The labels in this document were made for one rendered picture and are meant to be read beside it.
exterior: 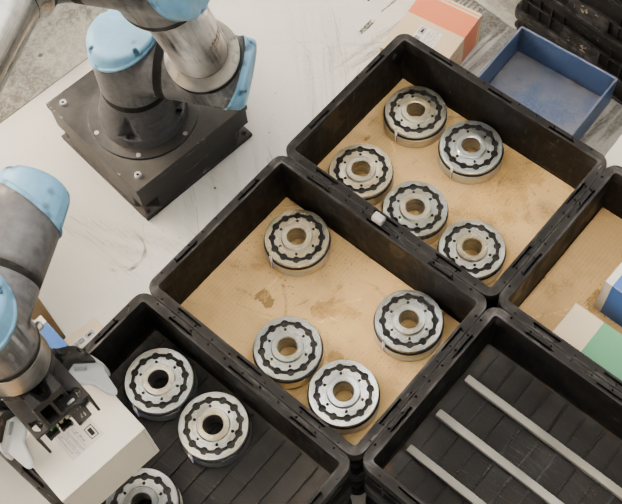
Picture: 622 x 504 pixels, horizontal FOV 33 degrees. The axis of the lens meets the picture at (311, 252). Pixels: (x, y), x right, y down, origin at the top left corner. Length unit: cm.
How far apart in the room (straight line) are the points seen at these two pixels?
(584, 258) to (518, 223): 11
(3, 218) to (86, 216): 87
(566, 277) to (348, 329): 34
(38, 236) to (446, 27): 111
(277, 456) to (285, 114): 69
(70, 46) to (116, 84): 136
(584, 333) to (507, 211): 26
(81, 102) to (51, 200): 86
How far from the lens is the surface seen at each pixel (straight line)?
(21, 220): 100
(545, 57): 197
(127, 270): 180
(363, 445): 139
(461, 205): 166
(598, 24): 248
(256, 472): 150
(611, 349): 152
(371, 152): 167
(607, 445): 154
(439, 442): 150
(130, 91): 167
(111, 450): 121
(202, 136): 179
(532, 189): 169
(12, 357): 99
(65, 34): 305
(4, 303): 94
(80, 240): 184
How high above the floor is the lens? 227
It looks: 63 degrees down
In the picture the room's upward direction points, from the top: 7 degrees counter-clockwise
